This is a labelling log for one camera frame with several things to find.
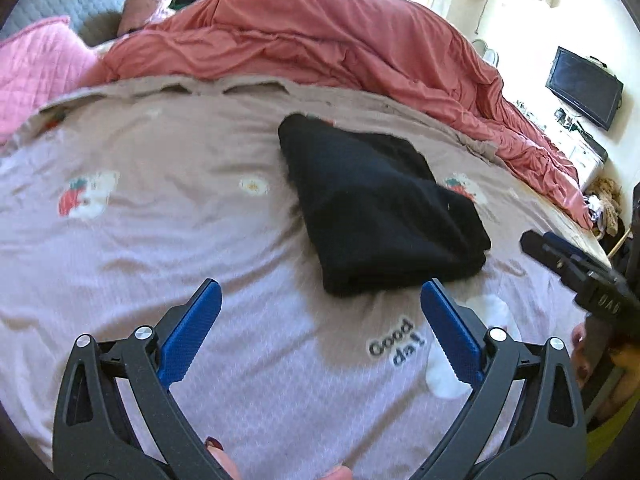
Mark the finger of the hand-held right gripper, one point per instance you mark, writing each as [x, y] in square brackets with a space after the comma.
[575, 251]
[555, 257]

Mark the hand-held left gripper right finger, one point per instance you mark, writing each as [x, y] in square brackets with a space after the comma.
[450, 335]

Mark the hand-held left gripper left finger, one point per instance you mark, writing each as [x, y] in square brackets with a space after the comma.
[192, 332]

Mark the black t-shirt with orange print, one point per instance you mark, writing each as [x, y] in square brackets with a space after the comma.
[380, 210]

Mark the pile of clothes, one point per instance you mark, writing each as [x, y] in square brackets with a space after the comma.
[602, 200]

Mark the person's right hand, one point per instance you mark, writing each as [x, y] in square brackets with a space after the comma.
[580, 360]

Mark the printed mauve bed sheet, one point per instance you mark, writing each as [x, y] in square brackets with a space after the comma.
[150, 260]

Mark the cluttered white desk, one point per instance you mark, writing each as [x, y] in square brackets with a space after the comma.
[590, 152]

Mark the person's yellow-green clothing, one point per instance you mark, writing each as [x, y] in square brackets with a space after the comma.
[612, 435]

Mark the black flat screen monitor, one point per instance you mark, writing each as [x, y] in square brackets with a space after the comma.
[585, 87]

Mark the pink quilted blanket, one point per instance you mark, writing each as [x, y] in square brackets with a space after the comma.
[40, 75]

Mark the salmon pink duvet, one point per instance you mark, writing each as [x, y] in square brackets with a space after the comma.
[325, 40]

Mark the small floral pillow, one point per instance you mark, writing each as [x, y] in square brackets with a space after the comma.
[142, 7]

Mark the white curved metal frame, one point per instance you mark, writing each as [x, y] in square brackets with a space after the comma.
[487, 45]

